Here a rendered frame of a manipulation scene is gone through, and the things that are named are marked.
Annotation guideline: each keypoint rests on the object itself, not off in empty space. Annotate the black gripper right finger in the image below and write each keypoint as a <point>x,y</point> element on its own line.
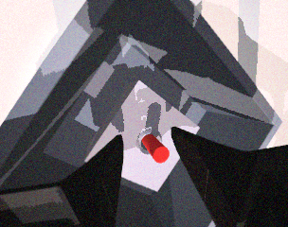
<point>226,178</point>

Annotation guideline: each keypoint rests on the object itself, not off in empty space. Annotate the dark grey open box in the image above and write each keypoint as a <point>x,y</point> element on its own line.
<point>170,47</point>

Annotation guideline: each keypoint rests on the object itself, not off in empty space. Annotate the red peg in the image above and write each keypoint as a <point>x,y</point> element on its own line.
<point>158,151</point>

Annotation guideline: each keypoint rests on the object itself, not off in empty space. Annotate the white flat plate with hole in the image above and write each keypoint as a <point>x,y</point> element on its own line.
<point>138,112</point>

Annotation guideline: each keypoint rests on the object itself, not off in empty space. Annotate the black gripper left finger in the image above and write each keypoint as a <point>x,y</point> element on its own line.
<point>86,198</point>

